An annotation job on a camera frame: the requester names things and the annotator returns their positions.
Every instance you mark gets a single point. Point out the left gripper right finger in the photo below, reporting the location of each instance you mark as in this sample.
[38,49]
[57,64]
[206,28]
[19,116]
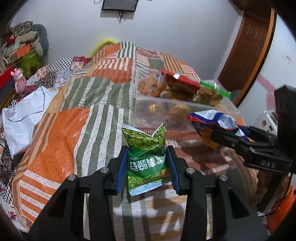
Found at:
[233,217]

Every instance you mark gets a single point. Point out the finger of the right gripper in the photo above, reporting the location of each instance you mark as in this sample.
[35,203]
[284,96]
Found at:
[261,133]
[242,143]

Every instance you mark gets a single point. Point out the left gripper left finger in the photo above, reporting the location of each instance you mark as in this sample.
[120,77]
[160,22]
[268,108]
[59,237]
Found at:
[62,216]

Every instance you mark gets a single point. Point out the blue white snack bag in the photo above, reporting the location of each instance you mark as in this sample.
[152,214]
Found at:
[204,122]

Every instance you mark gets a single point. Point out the clear bag ring cookies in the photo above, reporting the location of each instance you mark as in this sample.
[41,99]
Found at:
[211,93]

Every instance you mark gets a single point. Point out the clear bag of biscuits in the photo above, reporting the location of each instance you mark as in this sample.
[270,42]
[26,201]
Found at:
[168,113]

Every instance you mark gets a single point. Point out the red wafer snack pack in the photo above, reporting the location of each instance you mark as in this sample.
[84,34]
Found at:
[179,87]

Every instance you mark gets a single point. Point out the clear plastic storage bin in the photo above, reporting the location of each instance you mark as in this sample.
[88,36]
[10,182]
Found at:
[140,111]

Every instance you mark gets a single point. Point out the green snack bag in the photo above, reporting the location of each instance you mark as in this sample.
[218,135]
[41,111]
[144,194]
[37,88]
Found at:
[146,167]

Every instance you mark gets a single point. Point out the clear bag brown pastries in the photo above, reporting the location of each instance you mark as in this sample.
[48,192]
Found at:
[153,84]

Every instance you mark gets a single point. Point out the wooden door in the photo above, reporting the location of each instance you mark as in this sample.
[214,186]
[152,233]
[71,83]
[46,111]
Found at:
[248,52]

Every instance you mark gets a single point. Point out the patchwork striped bedspread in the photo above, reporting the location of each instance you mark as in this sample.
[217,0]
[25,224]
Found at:
[81,131]

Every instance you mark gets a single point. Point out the white plastic bag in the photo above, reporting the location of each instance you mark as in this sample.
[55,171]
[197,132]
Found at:
[19,122]

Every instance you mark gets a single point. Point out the pink plush toy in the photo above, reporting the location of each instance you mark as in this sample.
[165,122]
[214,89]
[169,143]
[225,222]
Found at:
[20,81]

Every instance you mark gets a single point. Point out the checkered patchwork quilt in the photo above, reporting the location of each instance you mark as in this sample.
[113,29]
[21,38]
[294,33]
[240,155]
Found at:
[56,73]

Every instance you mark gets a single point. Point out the yellow chair back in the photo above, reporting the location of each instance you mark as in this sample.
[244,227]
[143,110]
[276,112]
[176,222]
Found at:
[101,44]

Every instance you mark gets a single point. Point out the red box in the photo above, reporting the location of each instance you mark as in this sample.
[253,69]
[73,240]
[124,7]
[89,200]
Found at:
[7,83]

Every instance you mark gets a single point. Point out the pile of cushions and boxes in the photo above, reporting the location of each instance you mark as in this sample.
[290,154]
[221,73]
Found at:
[24,46]

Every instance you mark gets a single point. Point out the small black wall monitor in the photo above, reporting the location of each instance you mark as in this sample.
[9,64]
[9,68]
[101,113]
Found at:
[119,5]

